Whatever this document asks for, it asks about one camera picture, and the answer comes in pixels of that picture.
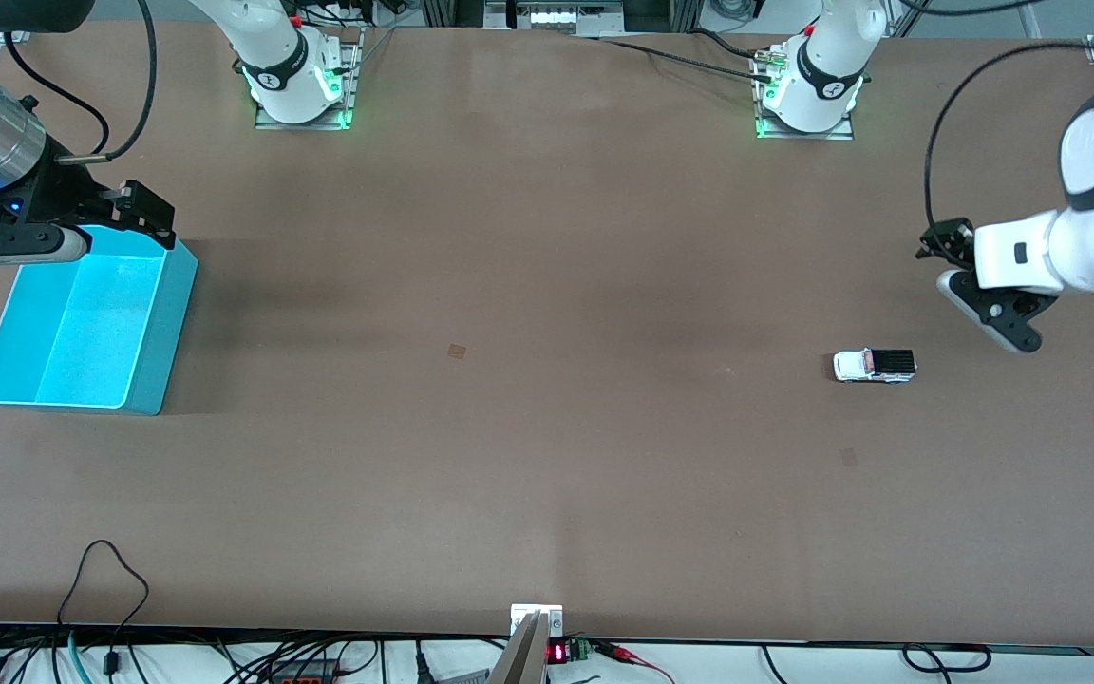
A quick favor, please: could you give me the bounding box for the white jeep toy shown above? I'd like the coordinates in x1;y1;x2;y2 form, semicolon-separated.
833;348;917;384

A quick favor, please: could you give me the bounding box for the teal plastic bin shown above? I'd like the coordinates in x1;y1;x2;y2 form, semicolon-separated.
0;226;198;416

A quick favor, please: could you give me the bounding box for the grey box with white lights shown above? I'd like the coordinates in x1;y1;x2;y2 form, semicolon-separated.
484;0;625;35

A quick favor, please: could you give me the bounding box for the black orange power strip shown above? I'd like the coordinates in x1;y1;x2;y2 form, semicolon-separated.
270;659;341;684

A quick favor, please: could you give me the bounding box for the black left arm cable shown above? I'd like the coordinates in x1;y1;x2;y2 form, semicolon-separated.
924;42;1094;225

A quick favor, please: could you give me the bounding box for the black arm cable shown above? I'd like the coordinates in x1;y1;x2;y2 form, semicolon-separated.
4;0;159;164
924;42;1094;225

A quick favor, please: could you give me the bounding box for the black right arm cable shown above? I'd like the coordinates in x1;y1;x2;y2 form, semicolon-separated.
4;0;159;164

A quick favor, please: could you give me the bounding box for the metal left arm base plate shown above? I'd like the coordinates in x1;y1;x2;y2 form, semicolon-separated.
754;47;855;142

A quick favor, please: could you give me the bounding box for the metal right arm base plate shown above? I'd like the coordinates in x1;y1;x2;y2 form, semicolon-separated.
255;27;364;131

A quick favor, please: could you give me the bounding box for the short black table cable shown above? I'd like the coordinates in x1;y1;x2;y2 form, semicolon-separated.
688;29;768;60

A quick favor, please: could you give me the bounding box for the long black table cable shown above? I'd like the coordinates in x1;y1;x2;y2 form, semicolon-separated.
593;36;778;85

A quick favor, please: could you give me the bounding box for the thin black looped cable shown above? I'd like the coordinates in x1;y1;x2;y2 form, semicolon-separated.
57;540;150;677

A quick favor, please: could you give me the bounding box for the black coiled cable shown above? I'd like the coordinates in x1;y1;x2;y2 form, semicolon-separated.
902;643;992;675

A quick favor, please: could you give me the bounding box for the teal cable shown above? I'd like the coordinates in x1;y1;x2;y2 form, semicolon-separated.
66;630;94;684

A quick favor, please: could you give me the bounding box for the red clip lead cable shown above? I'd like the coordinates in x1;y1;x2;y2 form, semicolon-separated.
593;640;673;684

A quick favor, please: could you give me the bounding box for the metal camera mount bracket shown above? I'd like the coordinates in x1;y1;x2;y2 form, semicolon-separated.
490;604;564;684

